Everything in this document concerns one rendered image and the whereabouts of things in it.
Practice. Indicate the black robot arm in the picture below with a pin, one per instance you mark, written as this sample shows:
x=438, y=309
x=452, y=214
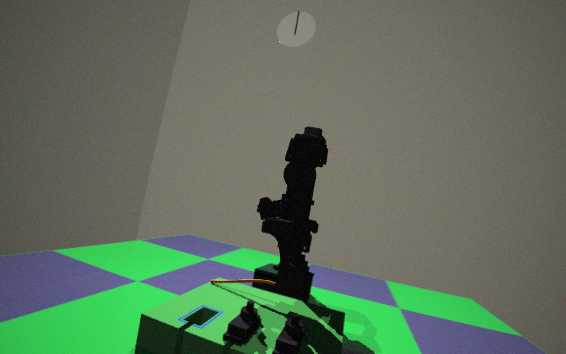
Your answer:
x=306, y=151

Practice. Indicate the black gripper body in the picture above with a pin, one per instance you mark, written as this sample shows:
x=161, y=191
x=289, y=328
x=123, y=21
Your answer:
x=296, y=218

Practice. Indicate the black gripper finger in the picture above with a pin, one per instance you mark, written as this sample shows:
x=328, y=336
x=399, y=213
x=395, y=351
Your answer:
x=287, y=249
x=303, y=243

